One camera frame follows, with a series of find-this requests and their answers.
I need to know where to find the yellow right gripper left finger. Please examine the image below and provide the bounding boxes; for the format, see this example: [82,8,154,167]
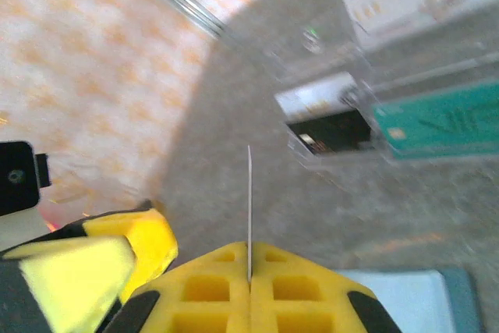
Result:
[101,241,250,333]

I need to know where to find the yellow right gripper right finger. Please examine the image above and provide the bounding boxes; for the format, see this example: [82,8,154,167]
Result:
[250,241,402,333]

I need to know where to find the blue credit card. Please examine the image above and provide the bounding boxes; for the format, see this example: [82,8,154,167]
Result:
[246,144,253,283]

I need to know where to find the blue card holder clear sleeves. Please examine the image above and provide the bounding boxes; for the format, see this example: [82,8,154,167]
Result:
[334,266,484,333]

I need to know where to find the black credit card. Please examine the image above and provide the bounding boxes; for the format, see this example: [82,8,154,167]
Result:
[286,109,373,157]

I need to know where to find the plain white card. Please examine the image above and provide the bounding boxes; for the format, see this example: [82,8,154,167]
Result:
[274,72,362,123]

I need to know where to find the green credit card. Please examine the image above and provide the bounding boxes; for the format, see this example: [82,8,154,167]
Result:
[372,81,499,161]

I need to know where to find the clear acrylic card stand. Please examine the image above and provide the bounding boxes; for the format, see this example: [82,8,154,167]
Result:
[268,0,499,172]

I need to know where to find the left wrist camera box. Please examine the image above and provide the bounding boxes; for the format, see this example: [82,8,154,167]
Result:
[0,140,51,218]

